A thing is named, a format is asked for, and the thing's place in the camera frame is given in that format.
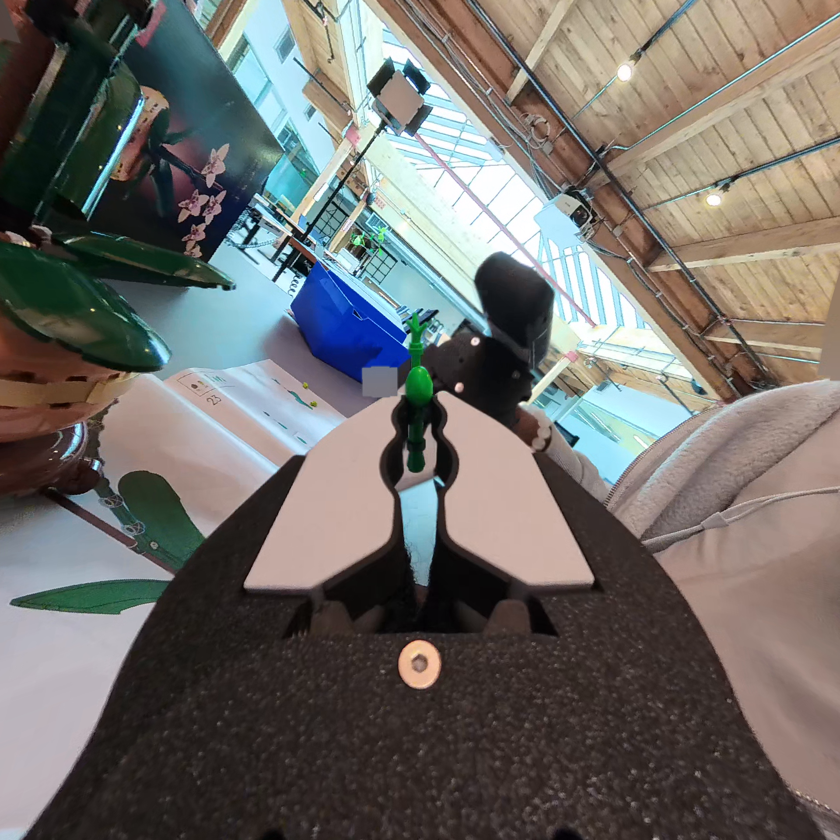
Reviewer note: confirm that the ceiling spot lamp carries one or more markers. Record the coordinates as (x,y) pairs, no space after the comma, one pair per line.
(623,71)
(713,198)

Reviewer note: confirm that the toy brick potted plant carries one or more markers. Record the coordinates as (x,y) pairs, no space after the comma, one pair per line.
(65,315)

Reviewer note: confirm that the green toy flower stem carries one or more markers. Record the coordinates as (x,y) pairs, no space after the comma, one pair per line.
(418,388)

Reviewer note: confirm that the white ceiling box device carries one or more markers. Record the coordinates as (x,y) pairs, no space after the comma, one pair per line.
(558,216)

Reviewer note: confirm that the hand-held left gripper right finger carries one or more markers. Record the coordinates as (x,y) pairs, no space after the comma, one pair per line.
(512,512)

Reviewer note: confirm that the blue storage bin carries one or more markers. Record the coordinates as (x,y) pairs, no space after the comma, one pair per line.
(341,315)

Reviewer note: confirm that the black orchid print box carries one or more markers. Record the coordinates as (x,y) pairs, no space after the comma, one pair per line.
(216,118)

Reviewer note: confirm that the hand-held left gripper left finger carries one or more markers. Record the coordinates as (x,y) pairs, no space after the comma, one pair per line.
(328,512)

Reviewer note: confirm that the row of white office desks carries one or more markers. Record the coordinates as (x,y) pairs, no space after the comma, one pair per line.
(262,223)

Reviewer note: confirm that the open instruction booklet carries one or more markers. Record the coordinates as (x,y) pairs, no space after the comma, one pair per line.
(197,446)

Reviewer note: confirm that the studio light on stand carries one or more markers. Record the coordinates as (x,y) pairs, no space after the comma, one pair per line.
(400,98)

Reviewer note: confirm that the grey desk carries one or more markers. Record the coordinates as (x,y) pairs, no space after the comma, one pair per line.
(249,321)

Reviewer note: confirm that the person's right forearm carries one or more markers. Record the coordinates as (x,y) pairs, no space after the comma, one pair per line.
(577,469)

